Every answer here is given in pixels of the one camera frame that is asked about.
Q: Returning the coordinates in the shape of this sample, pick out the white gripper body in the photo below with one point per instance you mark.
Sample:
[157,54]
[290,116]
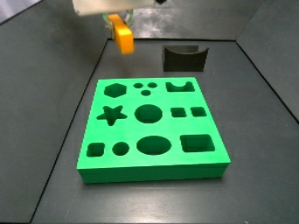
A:
[91,7]

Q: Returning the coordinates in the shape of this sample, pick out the orange rectangular block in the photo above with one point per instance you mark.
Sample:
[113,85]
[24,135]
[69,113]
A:
[123,34]

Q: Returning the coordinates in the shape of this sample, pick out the black curved fixture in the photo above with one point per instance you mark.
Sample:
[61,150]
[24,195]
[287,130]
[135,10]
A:
[184,58]

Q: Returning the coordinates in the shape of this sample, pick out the green foam shape board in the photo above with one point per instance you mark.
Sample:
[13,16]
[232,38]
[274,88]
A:
[149,132]

